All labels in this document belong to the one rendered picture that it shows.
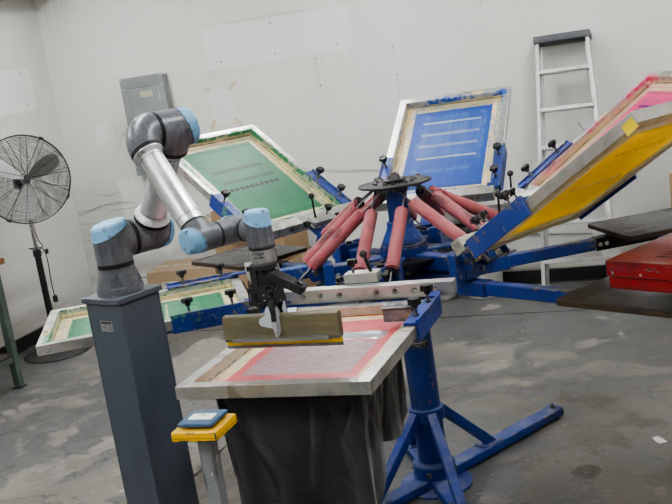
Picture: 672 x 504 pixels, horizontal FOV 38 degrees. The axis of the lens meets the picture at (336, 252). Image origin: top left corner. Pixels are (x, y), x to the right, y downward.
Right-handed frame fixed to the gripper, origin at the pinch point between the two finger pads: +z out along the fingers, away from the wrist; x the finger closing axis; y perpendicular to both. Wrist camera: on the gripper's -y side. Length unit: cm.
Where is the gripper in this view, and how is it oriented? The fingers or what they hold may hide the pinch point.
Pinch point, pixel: (282, 330)
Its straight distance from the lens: 280.9
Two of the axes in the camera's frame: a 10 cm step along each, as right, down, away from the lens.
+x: -3.2, 2.3, -9.2
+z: 1.5, 9.7, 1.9
